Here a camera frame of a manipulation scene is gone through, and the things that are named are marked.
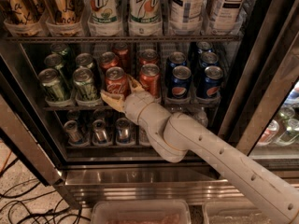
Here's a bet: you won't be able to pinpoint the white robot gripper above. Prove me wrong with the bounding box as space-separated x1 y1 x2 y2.
101 75 155 125

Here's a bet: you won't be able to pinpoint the coke can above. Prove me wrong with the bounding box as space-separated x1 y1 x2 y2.
138 49 159 65
139 63 160 98
100 51 120 73
105 66 129 96
112 43 131 73

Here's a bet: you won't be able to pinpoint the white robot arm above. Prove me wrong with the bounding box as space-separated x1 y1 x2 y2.
101 77 299 224

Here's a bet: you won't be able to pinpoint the front right green can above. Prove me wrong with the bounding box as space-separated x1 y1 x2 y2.
73 67 99 101

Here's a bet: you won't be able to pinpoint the green can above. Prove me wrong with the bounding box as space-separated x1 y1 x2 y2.
73 67 99 101
50 43 74 61
38 68 70 102
44 53 72 89
75 52 102 86

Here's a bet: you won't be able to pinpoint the middle silver slim can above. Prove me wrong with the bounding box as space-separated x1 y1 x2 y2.
93 119 109 143

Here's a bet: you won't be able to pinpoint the front left pepsi can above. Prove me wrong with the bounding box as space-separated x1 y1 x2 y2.
167 65 192 99

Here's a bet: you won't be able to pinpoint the pepsi can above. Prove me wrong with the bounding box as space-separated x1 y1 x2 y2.
167 65 192 99
199 52 220 69
165 51 187 75
196 65 223 99
195 41 213 54

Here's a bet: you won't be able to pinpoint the middle right green can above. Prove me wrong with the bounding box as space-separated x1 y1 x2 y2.
75 52 102 86

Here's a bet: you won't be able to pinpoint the middle left pepsi can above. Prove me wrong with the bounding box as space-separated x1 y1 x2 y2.
165 51 187 75

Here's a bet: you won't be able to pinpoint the left silver slim can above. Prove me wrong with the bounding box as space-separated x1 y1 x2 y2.
64 120 84 144

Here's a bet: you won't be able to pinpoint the left 7up can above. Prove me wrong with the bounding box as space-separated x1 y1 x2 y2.
89 0 119 24

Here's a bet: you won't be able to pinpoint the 7up can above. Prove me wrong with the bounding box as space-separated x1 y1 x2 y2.
129 0 160 24
89 0 119 24

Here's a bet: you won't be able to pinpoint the rear green can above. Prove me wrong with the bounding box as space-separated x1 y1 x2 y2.
50 43 74 61

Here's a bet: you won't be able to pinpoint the front left green can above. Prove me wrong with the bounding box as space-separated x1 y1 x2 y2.
38 68 70 102

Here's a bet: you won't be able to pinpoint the middle left green can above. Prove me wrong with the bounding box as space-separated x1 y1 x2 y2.
44 53 72 89

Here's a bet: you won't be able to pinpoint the front right pepsi can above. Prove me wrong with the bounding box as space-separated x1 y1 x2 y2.
196 65 223 99

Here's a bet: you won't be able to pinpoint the middle right pepsi can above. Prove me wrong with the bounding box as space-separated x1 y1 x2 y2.
199 52 220 69

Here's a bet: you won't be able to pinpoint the rear right pepsi can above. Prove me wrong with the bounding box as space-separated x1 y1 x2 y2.
195 41 213 54

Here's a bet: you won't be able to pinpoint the right 7up can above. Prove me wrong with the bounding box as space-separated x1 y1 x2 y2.
129 0 160 24

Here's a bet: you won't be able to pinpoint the open fridge door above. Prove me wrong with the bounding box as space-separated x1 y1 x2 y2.
0 41 64 186

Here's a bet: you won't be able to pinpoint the right la croix can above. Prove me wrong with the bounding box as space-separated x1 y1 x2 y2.
44 0 84 25

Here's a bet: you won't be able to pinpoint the la croix can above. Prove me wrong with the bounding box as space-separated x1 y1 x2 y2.
0 0 45 25
44 0 84 25

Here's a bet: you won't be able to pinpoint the left la croix can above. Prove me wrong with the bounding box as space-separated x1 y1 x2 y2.
0 0 45 25

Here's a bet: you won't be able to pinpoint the right fridge glass door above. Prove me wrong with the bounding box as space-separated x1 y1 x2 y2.
212 0 299 179

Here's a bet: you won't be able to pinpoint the right water bottle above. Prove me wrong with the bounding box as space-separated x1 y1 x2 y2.
193 111 208 127

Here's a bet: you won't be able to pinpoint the left teas tea bottle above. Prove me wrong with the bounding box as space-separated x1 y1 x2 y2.
170 0 204 23

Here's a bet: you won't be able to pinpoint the teas tea bottle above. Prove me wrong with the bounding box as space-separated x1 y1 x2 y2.
170 0 204 23
206 0 244 29

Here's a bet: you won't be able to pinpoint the left clear plastic bin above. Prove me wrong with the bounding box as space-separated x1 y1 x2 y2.
91 200 192 224

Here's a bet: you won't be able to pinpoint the right teas tea bottle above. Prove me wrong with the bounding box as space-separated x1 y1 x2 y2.
206 0 244 29

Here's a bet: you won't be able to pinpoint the middle wire shelf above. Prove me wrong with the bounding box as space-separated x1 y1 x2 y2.
43 104 218 111

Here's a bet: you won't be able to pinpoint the wire shelf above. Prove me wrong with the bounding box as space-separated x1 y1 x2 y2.
43 104 218 111
5 35 242 43

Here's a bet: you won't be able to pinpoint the top wire shelf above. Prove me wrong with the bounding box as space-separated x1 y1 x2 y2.
5 35 242 43

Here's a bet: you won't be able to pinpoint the black floor cables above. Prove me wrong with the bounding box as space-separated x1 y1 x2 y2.
0 157 92 224

